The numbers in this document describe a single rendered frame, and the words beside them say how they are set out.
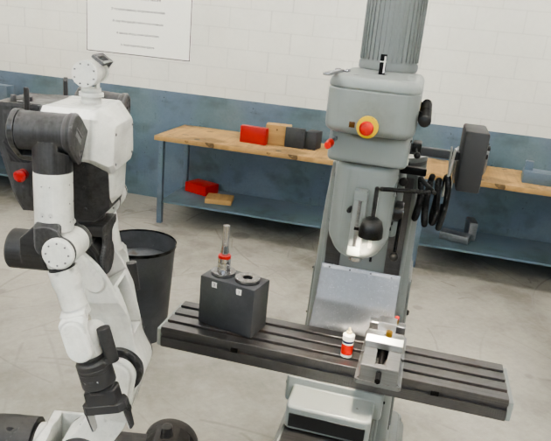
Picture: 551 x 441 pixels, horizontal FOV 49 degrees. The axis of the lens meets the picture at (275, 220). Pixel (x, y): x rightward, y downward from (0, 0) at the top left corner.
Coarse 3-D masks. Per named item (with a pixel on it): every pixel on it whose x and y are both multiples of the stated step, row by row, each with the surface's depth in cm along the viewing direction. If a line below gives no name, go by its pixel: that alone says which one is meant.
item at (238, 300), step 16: (208, 272) 220; (240, 272) 223; (208, 288) 217; (224, 288) 214; (240, 288) 211; (256, 288) 211; (208, 304) 219; (224, 304) 216; (240, 304) 213; (256, 304) 213; (208, 320) 221; (224, 320) 218; (240, 320) 215; (256, 320) 216
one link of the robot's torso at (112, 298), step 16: (80, 256) 164; (80, 272) 165; (96, 272) 166; (112, 272) 182; (128, 272) 182; (96, 288) 167; (112, 288) 168; (128, 288) 181; (96, 304) 170; (112, 304) 170; (128, 304) 182; (112, 320) 174; (128, 320) 173; (128, 336) 175; (144, 336) 185; (128, 352) 175; (144, 352) 181; (144, 368) 179
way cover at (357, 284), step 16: (320, 272) 246; (336, 272) 245; (352, 272) 244; (368, 272) 243; (320, 288) 245; (336, 288) 244; (352, 288) 243; (368, 288) 242; (384, 288) 241; (320, 304) 243; (336, 304) 243; (352, 304) 242; (368, 304) 241; (384, 304) 240; (320, 320) 240; (336, 320) 240; (352, 320) 239; (368, 320) 238
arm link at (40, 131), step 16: (32, 112) 138; (48, 112) 138; (16, 128) 135; (32, 128) 135; (48, 128) 135; (16, 144) 138; (32, 144) 137; (48, 144) 137; (32, 160) 139; (48, 160) 137; (64, 160) 139
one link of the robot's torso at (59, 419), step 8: (56, 416) 197; (64, 416) 200; (72, 416) 200; (40, 424) 192; (48, 424) 192; (56, 424) 195; (64, 424) 201; (40, 432) 189; (48, 432) 189; (56, 432) 196; (64, 432) 202; (40, 440) 186; (48, 440) 189; (56, 440) 196
